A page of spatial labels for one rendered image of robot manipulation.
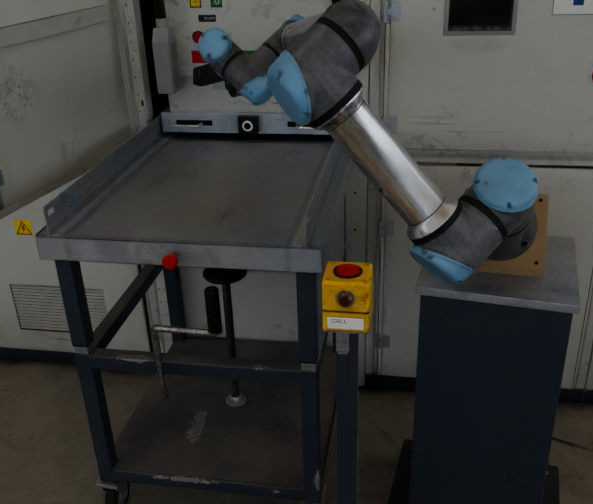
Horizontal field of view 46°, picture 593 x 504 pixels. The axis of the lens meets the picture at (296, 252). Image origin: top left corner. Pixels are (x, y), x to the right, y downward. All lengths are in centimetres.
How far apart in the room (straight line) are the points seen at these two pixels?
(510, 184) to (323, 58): 42
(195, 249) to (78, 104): 67
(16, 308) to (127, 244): 118
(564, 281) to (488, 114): 61
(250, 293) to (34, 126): 87
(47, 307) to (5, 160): 90
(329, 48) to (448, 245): 41
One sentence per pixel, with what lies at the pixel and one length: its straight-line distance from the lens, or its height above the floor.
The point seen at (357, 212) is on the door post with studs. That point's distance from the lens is 208.
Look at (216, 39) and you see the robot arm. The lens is 161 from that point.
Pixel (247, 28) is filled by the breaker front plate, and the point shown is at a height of 116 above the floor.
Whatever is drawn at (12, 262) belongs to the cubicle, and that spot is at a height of 42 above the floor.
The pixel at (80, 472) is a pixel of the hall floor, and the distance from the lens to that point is 222.
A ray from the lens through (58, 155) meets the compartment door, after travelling 191.
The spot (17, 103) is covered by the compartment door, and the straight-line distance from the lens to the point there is 179.
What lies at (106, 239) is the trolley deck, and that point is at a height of 85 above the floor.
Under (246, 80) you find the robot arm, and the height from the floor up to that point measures 112.
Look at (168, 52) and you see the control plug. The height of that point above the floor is 112.
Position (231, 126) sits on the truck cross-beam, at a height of 89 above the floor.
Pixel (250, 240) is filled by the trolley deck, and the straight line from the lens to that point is 143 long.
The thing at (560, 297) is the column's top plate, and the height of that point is 75.
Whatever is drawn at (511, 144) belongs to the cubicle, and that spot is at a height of 86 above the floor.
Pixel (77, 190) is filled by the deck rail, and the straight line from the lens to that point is 167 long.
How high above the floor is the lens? 145
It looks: 26 degrees down
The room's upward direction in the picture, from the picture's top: 2 degrees counter-clockwise
